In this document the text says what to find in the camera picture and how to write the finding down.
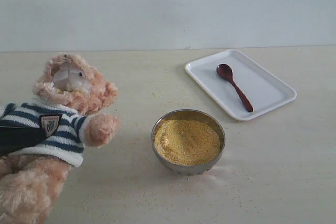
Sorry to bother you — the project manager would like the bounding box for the pink teddy bear striped sweater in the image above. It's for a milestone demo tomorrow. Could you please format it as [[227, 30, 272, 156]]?
[[1, 54, 119, 223]]

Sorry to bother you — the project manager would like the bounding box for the dark red wooden spoon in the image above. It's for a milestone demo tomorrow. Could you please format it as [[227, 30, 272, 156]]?
[[216, 63, 254, 113]]

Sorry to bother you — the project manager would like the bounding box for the steel bowl of millet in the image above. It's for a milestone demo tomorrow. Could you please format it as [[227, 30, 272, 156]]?
[[151, 109, 226, 176]]

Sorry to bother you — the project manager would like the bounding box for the white rectangular plastic tray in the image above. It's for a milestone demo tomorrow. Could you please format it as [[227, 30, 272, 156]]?
[[185, 49, 297, 121]]

